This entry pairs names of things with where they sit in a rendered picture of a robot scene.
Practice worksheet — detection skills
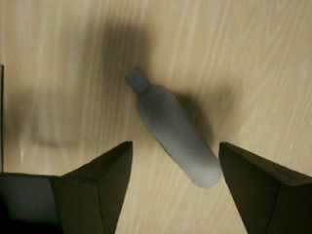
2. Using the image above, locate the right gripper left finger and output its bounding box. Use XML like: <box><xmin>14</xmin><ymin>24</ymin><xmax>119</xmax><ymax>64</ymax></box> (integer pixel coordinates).
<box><xmin>0</xmin><ymin>141</ymin><xmax>134</xmax><ymax>234</ymax></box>

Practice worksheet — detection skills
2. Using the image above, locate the dark grey gas cylinder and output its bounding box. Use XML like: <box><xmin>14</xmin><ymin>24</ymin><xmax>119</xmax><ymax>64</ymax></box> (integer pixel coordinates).
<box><xmin>124</xmin><ymin>67</ymin><xmax>222</xmax><ymax>188</ymax></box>

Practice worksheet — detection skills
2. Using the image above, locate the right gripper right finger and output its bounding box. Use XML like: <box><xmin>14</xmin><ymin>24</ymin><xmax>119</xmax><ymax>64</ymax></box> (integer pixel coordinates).
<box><xmin>218</xmin><ymin>141</ymin><xmax>312</xmax><ymax>234</ymax></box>

